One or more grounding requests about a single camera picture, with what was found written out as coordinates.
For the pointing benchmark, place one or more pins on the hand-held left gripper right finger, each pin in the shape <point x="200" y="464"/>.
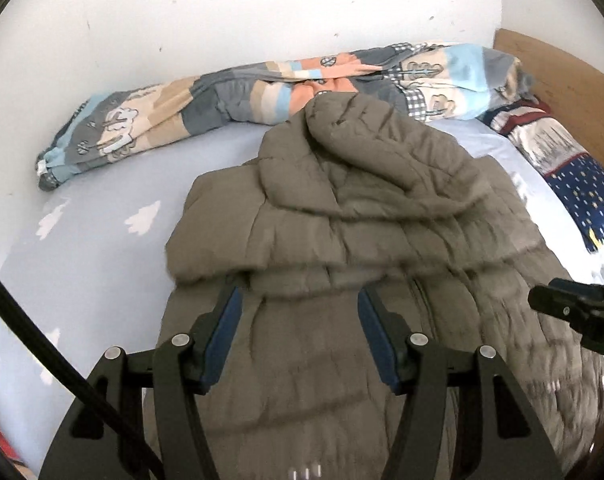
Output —
<point x="379" y="340"/>

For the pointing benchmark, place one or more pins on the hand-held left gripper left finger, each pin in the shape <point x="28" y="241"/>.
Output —
<point x="222" y="330"/>

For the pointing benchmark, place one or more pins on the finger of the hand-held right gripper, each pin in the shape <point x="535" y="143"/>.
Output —
<point x="557" y="297"/>

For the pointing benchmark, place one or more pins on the olive quilted puffer jacket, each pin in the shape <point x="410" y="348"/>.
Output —
<point x="357" y="210"/>

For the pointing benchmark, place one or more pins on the navy star print pillow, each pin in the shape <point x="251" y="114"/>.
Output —
<point x="572" y="180"/>

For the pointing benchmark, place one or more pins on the light blue cloud print bed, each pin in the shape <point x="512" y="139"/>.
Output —
<point x="107" y="260"/>

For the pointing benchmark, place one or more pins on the wooden headboard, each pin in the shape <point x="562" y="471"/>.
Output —
<point x="572" y="75"/>

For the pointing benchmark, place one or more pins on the patchwork cartoon print quilt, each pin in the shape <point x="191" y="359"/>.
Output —
<point x="182" y="105"/>

